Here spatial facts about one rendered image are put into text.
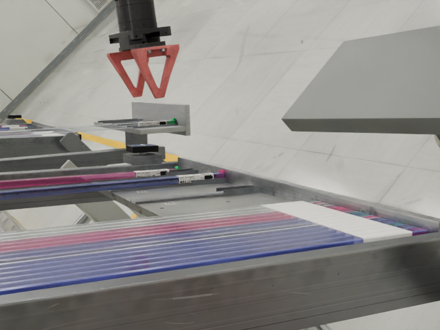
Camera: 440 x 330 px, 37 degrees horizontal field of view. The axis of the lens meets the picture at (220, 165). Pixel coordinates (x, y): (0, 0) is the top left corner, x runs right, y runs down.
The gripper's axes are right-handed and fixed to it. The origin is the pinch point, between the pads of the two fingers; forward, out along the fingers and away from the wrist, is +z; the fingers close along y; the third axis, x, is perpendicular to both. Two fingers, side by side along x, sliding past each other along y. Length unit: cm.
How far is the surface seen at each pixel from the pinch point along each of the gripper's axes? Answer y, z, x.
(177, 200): 12.6, 14.3, -2.5
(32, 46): -760, -30, 129
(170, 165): -18.6, 15.2, 9.1
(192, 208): 19.0, 14.3, -3.0
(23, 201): -18.6, 16.3, -18.1
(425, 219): 45.5, 13.9, 10.9
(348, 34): -155, -2, 156
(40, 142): -96, 15, 0
